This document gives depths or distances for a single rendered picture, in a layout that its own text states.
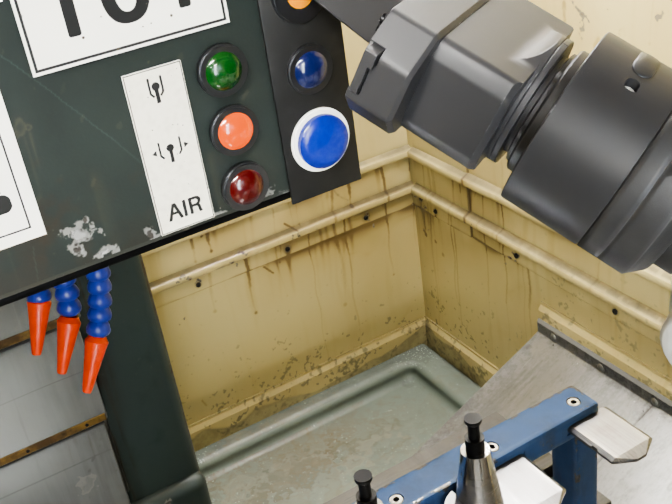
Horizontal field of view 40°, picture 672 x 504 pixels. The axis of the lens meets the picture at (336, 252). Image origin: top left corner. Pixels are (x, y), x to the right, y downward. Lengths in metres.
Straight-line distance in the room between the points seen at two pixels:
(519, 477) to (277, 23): 0.56
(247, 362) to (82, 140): 1.45
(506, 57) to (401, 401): 1.63
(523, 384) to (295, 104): 1.22
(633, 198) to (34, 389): 0.98
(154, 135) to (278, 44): 0.08
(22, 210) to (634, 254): 0.28
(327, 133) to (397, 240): 1.45
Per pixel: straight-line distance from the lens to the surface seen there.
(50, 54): 0.44
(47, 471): 1.34
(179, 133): 0.47
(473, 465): 0.82
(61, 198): 0.46
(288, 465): 1.90
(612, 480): 1.52
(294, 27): 0.49
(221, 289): 1.77
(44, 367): 1.25
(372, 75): 0.40
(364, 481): 0.75
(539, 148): 0.40
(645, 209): 0.40
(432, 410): 1.98
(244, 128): 0.48
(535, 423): 0.95
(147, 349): 1.33
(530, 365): 1.68
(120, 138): 0.46
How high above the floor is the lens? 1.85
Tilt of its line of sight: 29 degrees down
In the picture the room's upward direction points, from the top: 9 degrees counter-clockwise
